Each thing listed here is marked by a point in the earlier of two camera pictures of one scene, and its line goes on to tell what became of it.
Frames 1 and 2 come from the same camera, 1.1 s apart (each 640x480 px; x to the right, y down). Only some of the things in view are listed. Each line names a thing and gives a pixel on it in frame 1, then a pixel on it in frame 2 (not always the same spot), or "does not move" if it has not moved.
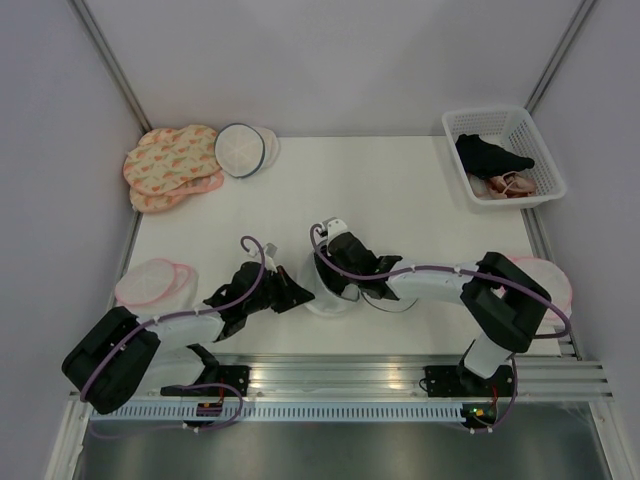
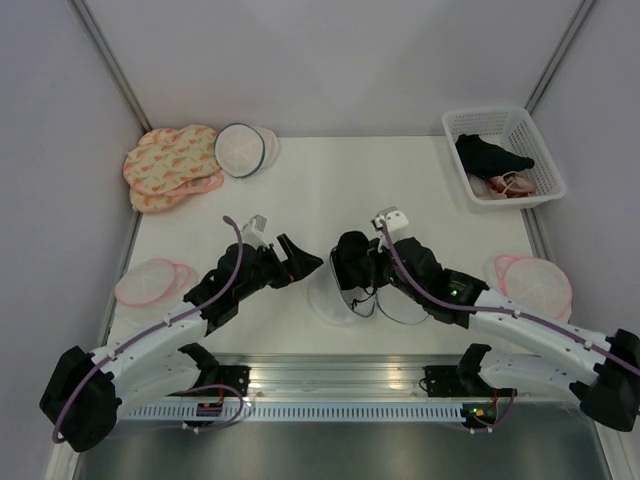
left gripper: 290,292 to 299,263
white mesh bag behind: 272,146 does not move
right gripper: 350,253 to 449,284
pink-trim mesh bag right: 551,281 does not move
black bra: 483,158 does not move
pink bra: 511,184 does not move
